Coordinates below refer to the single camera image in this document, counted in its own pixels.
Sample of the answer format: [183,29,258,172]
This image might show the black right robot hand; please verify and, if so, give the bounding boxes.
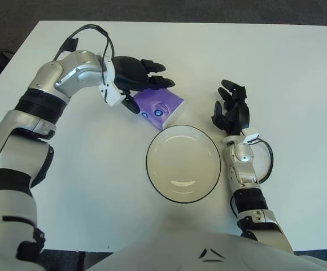
[211,80,251,138]

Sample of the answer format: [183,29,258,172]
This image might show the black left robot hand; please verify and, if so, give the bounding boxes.
[114,55,176,115]

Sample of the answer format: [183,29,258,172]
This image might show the purple tissue paper pack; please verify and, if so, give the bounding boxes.
[133,89,185,131]

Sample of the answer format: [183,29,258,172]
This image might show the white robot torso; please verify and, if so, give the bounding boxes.
[86,225,327,271]

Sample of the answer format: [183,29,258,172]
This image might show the black table leg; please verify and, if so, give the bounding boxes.
[76,252,87,271]

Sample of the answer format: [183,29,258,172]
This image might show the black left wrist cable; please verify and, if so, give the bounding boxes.
[53,24,116,85]

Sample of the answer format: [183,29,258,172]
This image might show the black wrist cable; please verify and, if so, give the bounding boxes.
[53,24,116,85]
[255,138,274,183]

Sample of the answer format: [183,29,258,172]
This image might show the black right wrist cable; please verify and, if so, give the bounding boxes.
[255,138,274,183]

